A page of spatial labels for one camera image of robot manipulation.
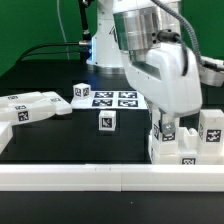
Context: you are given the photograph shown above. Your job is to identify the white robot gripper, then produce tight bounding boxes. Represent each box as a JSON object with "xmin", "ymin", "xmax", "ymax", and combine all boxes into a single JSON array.
[{"xmin": 121, "ymin": 46, "xmax": 202, "ymax": 135}]

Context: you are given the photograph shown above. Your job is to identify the white chair seat part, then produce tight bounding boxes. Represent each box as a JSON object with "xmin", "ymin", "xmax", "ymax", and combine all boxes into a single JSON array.
[{"xmin": 148, "ymin": 127, "xmax": 224, "ymax": 165}]

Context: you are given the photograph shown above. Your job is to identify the white tagged bar part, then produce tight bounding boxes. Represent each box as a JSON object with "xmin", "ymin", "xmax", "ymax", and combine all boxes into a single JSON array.
[{"xmin": 0, "ymin": 101, "xmax": 56, "ymax": 126}]

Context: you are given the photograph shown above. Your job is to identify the white long chair back part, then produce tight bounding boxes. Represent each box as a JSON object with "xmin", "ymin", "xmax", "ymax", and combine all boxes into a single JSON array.
[{"xmin": 0, "ymin": 91, "xmax": 72, "ymax": 115}]

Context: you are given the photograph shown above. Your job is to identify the small white tagged cube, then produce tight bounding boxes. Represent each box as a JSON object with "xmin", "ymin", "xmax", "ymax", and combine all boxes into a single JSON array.
[{"xmin": 99, "ymin": 110, "xmax": 116, "ymax": 131}]

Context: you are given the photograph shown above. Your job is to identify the paper sheet with tags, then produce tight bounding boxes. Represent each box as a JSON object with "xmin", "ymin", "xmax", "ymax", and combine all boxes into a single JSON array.
[{"xmin": 71, "ymin": 91, "xmax": 147, "ymax": 110}]

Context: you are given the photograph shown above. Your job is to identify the rear white tagged cube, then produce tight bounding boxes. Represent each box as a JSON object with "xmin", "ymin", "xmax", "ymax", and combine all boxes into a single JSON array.
[{"xmin": 73, "ymin": 83, "xmax": 91, "ymax": 99}]

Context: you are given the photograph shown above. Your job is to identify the white left fence block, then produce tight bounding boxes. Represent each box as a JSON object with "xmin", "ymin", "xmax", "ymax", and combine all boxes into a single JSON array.
[{"xmin": 0, "ymin": 122, "xmax": 13, "ymax": 154}]

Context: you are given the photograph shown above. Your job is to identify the grey braided cable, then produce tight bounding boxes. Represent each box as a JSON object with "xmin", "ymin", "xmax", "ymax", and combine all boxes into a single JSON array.
[{"xmin": 151, "ymin": 0, "xmax": 224, "ymax": 76}]

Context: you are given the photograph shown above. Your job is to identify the white front fence rail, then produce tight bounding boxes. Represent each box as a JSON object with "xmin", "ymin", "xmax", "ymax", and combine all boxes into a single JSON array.
[{"xmin": 0, "ymin": 165, "xmax": 224, "ymax": 192}]

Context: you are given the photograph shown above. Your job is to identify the black cables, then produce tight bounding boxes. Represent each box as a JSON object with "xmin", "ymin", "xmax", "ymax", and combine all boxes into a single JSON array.
[{"xmin": 16, "ymin": 40, "xmax": 93, "ymax": 64}]

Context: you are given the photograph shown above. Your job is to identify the thin white cable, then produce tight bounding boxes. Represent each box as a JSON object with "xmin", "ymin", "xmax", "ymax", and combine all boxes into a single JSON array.
[{"xmin": 56, "ymin": 0, "xmax": 72, "ymax": 61}]

